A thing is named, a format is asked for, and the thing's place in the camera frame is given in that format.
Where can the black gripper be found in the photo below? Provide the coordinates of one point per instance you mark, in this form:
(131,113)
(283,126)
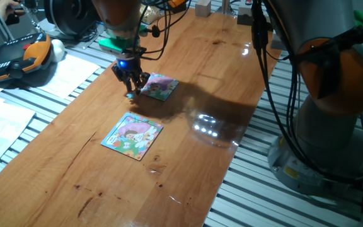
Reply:
(129,64)

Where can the teal puzzle piece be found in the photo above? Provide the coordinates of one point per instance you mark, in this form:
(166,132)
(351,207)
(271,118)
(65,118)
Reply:
(130,95)

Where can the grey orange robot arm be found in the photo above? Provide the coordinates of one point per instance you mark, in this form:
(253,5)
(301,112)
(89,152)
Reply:
(326,19)

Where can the butterfly jigsaw puzzle unframed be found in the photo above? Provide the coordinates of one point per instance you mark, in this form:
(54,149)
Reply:
(162,86)

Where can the framed butterfly puzzle board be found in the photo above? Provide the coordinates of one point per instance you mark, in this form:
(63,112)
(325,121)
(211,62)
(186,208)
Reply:
(132,137)

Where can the person's bare hand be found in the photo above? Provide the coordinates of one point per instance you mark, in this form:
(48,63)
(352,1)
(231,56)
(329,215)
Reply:
(6,5)

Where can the white paper sheet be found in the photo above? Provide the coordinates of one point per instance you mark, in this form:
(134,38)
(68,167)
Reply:
(68,74)

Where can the gold foil bag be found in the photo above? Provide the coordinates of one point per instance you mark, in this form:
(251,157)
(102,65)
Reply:
(150,14)

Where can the white round object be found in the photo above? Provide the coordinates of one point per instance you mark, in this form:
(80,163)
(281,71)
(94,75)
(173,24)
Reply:
(58,50)

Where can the black round spool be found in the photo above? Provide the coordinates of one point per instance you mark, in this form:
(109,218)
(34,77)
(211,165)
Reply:
(68,15)

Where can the beige wooden block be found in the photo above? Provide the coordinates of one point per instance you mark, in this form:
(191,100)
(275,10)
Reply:
(203,9)

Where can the glossy wooden board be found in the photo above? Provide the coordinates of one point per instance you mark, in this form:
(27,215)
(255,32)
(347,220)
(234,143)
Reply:
(106,183)

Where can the black orange teach pendant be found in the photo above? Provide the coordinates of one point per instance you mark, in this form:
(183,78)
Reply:
(14,60)

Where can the large white paper sheets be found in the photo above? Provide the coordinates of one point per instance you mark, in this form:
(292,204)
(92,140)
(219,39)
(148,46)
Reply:
(2,132)

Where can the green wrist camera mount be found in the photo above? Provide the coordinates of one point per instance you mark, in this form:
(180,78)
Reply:
(115,44)

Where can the silver post with base plate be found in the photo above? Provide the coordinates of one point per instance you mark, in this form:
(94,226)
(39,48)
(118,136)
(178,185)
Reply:
(226,6)

